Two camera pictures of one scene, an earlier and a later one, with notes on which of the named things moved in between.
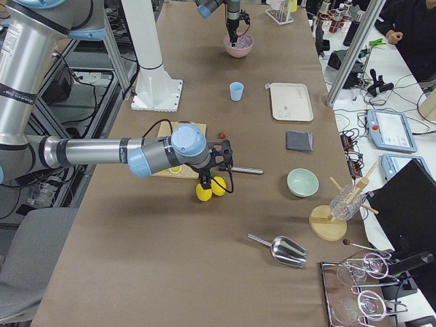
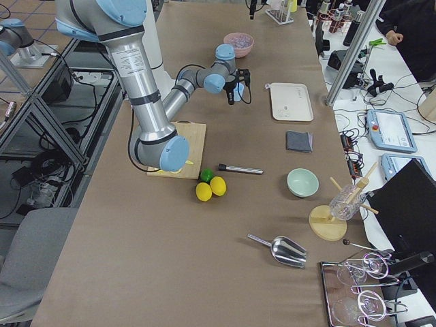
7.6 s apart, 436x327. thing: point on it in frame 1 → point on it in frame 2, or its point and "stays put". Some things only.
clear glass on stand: x=346 y=201 stays put
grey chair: x=27 y=266 stays put
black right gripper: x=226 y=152 → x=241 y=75
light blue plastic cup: x=236 y=90 stays put
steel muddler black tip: x=242 y=169 stays put
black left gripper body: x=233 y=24 → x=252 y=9
